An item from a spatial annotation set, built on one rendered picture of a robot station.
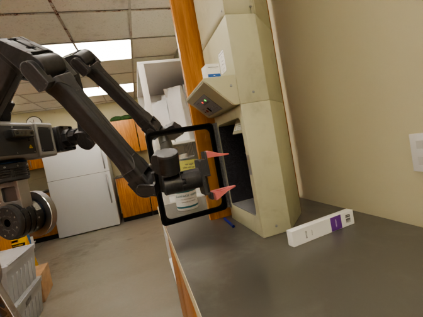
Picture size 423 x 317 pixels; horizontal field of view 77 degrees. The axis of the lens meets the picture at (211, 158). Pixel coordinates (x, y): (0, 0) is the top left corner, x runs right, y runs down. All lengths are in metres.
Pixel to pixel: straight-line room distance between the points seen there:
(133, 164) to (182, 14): 0.85
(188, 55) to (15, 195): 0.94
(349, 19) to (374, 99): 0.30
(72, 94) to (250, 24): 0.62
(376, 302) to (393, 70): 0.67
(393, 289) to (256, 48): 0.77
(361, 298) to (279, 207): 0.43
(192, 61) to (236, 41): 0.38
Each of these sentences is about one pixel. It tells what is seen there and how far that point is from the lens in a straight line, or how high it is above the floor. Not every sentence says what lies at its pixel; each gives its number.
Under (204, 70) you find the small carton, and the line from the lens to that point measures 0.98.
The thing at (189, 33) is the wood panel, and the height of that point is 1.82.
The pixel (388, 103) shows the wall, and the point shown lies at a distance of 1.03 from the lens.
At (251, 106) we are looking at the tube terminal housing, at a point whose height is 1.40.
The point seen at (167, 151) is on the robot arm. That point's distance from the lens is 0.71.
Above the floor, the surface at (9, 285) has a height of 0.49.
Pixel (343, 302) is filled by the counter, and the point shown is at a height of 0.94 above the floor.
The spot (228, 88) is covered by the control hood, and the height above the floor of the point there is 1.47.
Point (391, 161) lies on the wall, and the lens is 1.06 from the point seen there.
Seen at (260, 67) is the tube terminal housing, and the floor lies 1.52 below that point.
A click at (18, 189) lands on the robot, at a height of 1.26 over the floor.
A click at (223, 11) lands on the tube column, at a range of 1.01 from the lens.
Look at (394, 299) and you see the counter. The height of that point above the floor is 0.94.
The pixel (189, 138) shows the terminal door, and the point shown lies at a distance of 1.15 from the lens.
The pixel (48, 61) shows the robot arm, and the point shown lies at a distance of 0.75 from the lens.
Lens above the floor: 1.29
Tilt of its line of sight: 3 degrees down
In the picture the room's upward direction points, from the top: 10 degrees counter-clockwise
